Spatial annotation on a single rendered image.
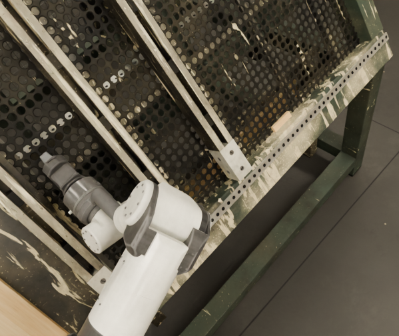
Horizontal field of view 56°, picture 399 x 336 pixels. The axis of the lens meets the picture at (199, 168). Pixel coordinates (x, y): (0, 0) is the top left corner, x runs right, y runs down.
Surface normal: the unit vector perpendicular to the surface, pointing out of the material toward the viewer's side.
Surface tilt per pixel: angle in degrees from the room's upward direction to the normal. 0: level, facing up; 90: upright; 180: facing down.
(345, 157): 0
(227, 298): 0
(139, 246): 55
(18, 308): 59
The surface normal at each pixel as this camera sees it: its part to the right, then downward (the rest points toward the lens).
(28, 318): 0.49, 0.14
